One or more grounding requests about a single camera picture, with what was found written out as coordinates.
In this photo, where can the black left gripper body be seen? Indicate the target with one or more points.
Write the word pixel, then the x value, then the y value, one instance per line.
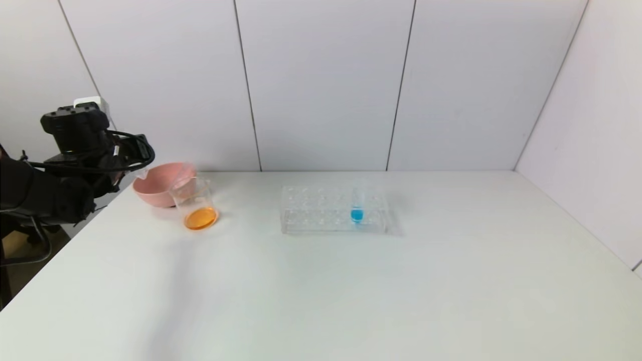
pixel 136 149

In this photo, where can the test tube with yellow pigment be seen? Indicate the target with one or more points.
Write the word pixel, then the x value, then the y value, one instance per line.
pixel 142 174

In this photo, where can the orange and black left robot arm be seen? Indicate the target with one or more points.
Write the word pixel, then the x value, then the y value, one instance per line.
pixel 45 195

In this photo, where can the clear glass beaker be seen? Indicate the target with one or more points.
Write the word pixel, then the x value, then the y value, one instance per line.
pixel 200 218

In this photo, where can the clear acrylic test tube rack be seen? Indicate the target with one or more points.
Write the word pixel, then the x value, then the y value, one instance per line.
pixel 316 225

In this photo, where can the test tube with blue pigment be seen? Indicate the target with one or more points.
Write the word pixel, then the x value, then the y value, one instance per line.
pixel 357 214

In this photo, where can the pink bowl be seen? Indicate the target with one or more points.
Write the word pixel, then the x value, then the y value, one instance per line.
pixel 155 188

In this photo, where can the dark chair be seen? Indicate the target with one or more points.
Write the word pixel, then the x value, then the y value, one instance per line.
pixel 4 281

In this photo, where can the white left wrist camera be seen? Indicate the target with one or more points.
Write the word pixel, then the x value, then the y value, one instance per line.
pixel 93 103

